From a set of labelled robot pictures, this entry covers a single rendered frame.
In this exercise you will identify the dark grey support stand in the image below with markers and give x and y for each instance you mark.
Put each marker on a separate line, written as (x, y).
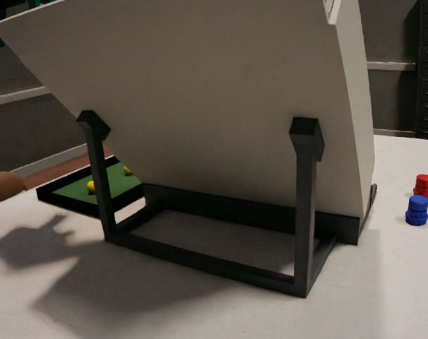
(307, 140)

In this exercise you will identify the red plug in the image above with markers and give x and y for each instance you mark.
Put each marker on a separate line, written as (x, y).
(421, 186)

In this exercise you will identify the blue plug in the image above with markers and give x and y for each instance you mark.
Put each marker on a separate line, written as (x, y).
(417, 210)

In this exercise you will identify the large white panel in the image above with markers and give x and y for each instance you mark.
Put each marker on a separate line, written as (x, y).
(200, 96)

